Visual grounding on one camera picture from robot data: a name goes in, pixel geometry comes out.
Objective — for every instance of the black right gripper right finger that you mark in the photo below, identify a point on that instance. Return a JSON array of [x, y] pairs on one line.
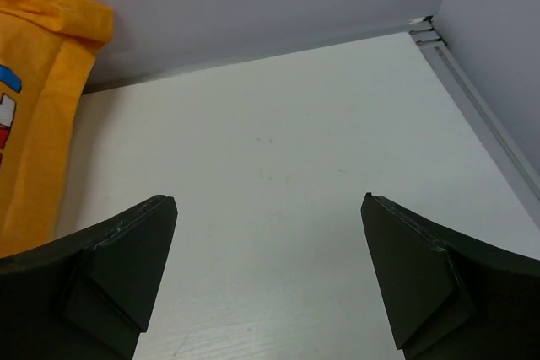
[[448, 295]]

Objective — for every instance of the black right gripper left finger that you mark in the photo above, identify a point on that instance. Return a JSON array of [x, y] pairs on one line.
[[90, 294]]

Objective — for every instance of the yellow pillowcase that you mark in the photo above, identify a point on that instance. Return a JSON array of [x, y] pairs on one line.
[[48, 48]]

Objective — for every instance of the aluminium right side rail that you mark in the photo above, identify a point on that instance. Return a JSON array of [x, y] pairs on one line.
[[512, 163]]

